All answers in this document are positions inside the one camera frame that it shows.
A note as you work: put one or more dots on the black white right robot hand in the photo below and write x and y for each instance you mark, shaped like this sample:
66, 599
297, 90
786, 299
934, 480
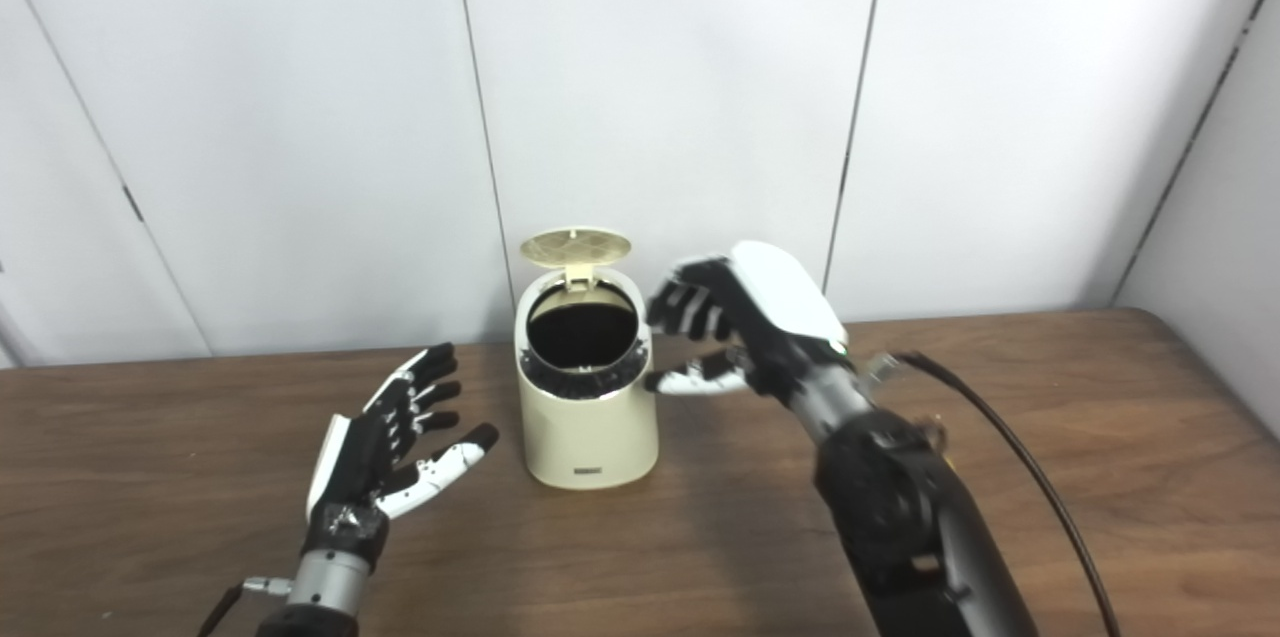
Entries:
785, 302

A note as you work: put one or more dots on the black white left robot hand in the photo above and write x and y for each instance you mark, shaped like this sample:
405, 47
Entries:
350, 467

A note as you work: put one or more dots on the round cream bin lid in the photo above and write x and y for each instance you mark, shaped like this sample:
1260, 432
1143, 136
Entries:
575, 247

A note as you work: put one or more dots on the cream-colored desktop trash bin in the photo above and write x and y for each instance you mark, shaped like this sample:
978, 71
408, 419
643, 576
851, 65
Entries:
590, 432

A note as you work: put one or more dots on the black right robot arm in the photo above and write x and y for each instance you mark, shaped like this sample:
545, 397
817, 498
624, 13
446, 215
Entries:
900, 507

